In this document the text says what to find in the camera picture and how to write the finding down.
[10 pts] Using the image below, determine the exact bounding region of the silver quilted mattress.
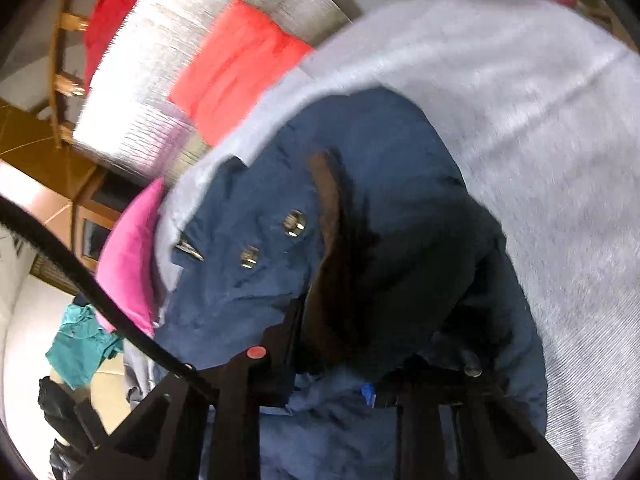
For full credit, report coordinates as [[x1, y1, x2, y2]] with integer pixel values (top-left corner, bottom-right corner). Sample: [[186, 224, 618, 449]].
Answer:
[[73, 0, 348, 184]]

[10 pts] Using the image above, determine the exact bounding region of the red cloth on headboard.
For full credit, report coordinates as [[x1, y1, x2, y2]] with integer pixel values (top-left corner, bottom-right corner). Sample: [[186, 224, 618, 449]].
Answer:
[[84, 0, 138, 86]]

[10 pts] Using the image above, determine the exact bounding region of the teal garment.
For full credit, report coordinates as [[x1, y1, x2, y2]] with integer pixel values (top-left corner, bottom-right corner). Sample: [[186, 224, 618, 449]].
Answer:
[[46, 304, 124, 390]]

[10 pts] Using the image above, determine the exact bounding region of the black cable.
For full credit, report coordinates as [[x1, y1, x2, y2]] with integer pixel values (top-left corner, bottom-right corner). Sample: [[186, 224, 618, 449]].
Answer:
[[0, 194, 219, 401]]

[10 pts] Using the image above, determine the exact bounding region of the navy blue padded jacket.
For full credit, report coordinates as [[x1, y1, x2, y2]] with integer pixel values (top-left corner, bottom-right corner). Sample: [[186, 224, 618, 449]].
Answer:
[[155, 88, 548, 479]]

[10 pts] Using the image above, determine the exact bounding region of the black garment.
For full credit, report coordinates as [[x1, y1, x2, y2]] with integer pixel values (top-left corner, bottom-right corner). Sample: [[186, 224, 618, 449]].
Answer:
[[38, 376, 107, 479]]

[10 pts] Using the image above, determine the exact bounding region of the orange-red pillow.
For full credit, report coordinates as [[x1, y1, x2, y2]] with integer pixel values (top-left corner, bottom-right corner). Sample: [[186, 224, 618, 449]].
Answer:
[[169, 0, 314, 148]]

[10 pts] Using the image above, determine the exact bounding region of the pink pillow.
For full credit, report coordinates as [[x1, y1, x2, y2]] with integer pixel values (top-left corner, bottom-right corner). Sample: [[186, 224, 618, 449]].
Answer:
[[96, 178, 164, 337]]

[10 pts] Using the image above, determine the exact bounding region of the grey bed blanket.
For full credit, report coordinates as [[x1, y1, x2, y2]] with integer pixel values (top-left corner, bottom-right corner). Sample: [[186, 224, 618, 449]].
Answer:
[[155, 0, 639, 479]]

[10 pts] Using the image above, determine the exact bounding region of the wooden cabinet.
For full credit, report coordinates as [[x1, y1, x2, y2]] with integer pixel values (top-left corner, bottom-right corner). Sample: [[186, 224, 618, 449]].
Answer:
[[1, 101, 141, 271]]

